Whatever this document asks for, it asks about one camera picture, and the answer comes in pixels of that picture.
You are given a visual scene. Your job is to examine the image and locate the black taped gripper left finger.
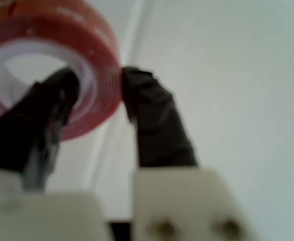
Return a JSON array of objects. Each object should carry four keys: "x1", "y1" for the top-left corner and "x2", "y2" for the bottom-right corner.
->
[{"x1": 0, "y1": 66, "x2": 114, "y2": 241}]

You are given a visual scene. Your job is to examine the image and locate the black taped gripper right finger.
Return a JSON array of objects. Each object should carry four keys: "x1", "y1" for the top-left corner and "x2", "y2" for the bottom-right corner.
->
[{"x1": 121, "y1": 66, "x2": 262, "y2": 241}]

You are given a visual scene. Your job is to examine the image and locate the red tape roll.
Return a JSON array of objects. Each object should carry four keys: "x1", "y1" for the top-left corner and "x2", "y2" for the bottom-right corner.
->
[{"x1": 0, "y1": 0, "x2": 122, "y2": 143}]

